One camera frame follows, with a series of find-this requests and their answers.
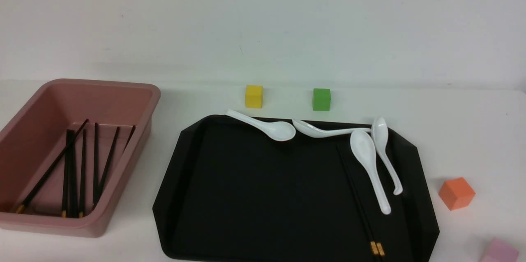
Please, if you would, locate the black chopstick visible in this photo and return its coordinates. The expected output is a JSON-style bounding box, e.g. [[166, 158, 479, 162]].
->
[[92, 126, 120, 209], [78, 129, 86, 218], [341, 147, 386, 258], [336, 145, 382, 262], [124, 125, 136, 150], [68, 130, 79, 218], [92, 123, 99, 209], [61, 129, 71, 218]]

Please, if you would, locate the yellow cube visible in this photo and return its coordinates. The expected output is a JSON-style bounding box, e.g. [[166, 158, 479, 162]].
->
[[245, 85, 263, 109]]

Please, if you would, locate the white spoon far left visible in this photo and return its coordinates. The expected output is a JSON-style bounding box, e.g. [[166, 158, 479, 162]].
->
[[225, 109, 296, 141]]

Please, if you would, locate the white spoon middle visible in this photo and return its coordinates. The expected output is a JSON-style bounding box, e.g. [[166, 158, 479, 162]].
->
[[292, 119, 371, 139]]

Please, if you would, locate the green cube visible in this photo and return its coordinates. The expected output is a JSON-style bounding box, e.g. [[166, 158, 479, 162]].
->
[[312, 88, 331, 111]]

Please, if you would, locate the black plastic tray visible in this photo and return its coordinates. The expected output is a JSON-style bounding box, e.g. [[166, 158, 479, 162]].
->
[[152, 115, 440, 262]]

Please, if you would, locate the white spoon large front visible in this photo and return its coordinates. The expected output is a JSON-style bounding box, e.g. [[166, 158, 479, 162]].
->
[[350, 130, 392, 215]]

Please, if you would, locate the white spoon far right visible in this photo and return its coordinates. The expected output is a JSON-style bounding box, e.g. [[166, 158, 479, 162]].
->
[[371, 116, 403, 196]]

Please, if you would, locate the pink plastic bin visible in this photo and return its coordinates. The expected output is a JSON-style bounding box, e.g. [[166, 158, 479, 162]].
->
[[0, 79, 161, 238]]

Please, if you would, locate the orange cube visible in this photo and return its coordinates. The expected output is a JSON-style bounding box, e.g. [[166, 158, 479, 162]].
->
[[438, 176, 476, 210]]

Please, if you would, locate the black chopstick diagonal in bin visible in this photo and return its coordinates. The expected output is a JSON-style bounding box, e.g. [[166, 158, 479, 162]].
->
[[15, 119, 89, 214]]

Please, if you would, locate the pink cube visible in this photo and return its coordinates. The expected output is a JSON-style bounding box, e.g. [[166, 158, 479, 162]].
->
[[479, 238, 519, 262]]

